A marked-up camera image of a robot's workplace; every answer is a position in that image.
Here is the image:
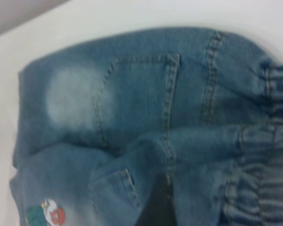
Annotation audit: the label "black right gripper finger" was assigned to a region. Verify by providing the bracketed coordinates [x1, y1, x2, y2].
[135, 174, 177, 226]

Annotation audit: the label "blue denim shorts with print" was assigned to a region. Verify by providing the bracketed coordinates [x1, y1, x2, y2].
[9, 27, 283, 226]

